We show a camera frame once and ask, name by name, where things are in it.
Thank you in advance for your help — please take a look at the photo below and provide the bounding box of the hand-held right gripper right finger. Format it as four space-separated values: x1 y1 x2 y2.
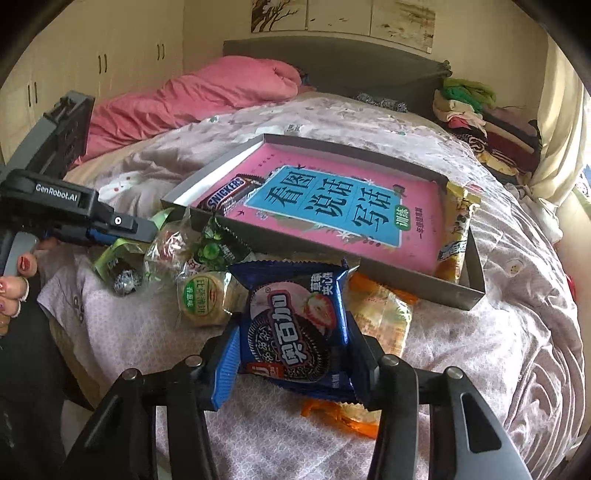
346 312 532 480

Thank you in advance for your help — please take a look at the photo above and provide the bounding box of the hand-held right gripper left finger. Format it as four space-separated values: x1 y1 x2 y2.
65 320 243 480

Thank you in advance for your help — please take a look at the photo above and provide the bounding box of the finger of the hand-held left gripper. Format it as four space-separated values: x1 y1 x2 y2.
95 203 158 245
39 227 120 248

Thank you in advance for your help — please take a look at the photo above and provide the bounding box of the green clear snack packet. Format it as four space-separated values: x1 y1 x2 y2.
92 240 149 280

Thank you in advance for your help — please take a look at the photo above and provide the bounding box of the dark brown cake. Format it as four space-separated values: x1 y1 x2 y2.
113 268 145 296

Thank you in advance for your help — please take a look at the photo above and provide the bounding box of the blue cookie packet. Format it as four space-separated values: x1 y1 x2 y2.
228 258 370 407

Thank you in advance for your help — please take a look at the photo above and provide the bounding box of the grey cardboard tray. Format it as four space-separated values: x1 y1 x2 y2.
161 133 485 311

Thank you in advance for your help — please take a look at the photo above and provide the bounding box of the person's left hand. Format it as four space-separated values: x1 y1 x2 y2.
0 249 41 335

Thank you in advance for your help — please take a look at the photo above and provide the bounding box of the clear wrapped pastry packet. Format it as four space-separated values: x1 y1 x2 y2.
144 208 204 287

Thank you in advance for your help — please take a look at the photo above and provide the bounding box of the cream bed sheet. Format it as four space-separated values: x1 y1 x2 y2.
62 138 153 190

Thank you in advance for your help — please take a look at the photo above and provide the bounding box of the orange cracker packet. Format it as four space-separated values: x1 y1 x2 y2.
300 272 414 439

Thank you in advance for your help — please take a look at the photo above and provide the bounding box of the round cracker packet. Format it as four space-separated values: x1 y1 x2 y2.
177 270 250 328

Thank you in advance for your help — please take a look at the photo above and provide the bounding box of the dark green candy packet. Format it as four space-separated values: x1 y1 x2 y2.
187 217 252 273

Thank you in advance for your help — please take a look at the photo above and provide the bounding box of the floral duvet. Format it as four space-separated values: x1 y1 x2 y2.
37 92 583 480

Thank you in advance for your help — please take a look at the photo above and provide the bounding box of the brown chocolate bar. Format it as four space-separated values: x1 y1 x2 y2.
198 173 266 215

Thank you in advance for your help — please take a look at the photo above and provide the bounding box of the pink pillow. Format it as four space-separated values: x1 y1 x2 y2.
74 55 303 164

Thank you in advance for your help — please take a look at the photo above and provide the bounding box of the cream wardrobe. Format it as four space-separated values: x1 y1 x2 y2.
0 21 185 162

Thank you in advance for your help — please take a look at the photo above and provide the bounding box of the long yellow snack packet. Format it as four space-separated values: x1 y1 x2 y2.
436 181 482 282

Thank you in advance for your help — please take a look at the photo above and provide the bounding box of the pink book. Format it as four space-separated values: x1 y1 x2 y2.
196 142 446 278

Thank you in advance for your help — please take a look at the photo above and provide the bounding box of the grey headboard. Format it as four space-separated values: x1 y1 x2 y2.
223 37 453 121

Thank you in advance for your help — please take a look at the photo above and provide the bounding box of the dark patterned cloth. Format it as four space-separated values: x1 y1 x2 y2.
355 92 410 114

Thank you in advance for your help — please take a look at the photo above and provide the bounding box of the pile of folded clothes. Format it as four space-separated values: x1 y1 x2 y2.
431 76 542 185

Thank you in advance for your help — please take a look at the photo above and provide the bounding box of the cream curtain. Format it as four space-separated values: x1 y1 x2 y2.
529 39 591 243

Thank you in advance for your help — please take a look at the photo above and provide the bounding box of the wall picture with branches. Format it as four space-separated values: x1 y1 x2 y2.
252 0 309 34

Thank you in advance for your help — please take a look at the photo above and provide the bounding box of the plain beige wall picture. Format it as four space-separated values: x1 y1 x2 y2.
307 0 374 32

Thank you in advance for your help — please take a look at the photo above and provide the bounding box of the stained beige wall picture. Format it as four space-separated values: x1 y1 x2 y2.
370 0 437 51

